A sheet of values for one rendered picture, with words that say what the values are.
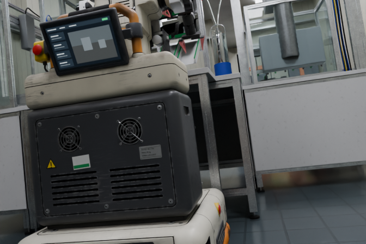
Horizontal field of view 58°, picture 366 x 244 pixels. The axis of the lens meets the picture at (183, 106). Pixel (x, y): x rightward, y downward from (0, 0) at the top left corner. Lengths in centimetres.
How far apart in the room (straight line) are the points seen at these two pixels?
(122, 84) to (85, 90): 13
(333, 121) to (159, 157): 195
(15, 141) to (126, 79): 157
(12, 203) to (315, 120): 228
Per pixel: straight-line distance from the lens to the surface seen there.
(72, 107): 114
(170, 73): 102
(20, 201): 254
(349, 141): 280
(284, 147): 271
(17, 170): 253
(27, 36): 317
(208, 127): 166
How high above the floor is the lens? 55
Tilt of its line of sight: 4 degrees up
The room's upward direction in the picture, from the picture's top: 7 degrees counter-clockwise
